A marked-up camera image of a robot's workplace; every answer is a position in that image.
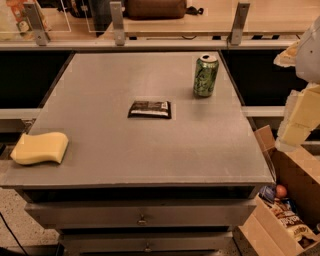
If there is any middle metal bracket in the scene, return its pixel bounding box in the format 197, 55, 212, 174
110, 1, 126, 46

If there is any lower grey drawer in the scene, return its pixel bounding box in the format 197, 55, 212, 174
59, 232, 233, 254

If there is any blue round object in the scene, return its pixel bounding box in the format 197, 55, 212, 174
259, 186, 276, 203

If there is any brown chip bag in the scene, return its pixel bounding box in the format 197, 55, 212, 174
270, 200, 317, 247

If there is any black floor cable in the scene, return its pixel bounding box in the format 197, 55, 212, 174
0, 213, 29, 256

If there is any dark snack packet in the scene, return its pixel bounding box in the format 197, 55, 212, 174
128, 100, 172, 119

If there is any cardboard box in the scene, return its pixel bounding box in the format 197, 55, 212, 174
239, 126, 320, 256

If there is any upper grey drawer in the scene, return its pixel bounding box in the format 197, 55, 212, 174
25, 200, 256, 229

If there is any brown bag on counter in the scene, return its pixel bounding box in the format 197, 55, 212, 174
124, 0, 187, 20

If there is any red apple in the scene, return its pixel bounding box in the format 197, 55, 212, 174
276, 185, 287, 199

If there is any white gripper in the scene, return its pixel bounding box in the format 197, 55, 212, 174
273, 16, 320, 152

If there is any left metal bracket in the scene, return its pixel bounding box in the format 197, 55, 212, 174
24, 2, 50, 46

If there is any metal bracket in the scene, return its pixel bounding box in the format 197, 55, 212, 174
24, 2, 50, 46
110, 1, 126, 46
229, 2, 250, 45

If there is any grey drawer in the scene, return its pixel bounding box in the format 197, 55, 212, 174
25, 200, 256, 229
59, 232, 233, 254

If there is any green soda can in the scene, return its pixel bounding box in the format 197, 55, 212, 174
193, 54, 219, 97

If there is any right metal bracket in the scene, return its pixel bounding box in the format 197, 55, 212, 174
229, 2, 250, 45

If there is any colourful package behind glass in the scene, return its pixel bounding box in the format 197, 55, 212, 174
5, 0, 51, 34

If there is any yellow sponge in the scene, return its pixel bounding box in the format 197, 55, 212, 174
10, 132, 69, 165

